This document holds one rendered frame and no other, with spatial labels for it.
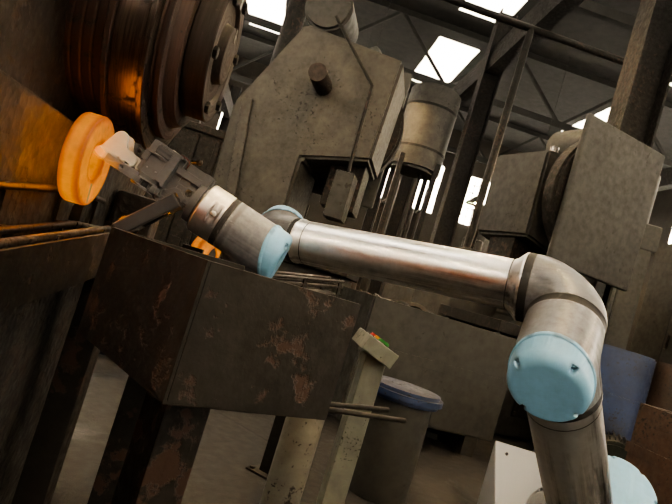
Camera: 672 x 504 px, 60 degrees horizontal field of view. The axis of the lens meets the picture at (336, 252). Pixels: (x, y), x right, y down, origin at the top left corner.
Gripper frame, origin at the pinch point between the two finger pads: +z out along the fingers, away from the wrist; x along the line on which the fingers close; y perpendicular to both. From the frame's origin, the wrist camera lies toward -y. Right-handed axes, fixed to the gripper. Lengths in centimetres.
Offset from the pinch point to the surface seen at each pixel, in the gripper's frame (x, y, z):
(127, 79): -2.6, 13.4, 2.9
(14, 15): 13.8, 9.9, 14.6
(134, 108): -6.8, 10.3, 0.5
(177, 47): -3.9, 23.3, -0.4
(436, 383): -226, -4, -148
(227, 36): -14.0, 33.0, -3.5
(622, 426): -252, 38, -273
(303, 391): 37, -9, -47
